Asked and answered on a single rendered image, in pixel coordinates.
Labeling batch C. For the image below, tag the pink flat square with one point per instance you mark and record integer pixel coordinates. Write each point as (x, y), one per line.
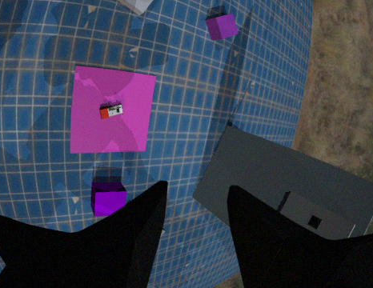
(96, 88)

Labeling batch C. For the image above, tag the purple cube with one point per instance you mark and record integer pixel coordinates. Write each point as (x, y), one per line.
(107, 197)
(221, 27)

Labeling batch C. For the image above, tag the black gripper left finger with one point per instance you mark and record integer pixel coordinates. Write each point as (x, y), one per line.
(116, 252)

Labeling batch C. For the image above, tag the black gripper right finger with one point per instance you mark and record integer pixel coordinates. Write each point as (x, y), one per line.
(275, 252)

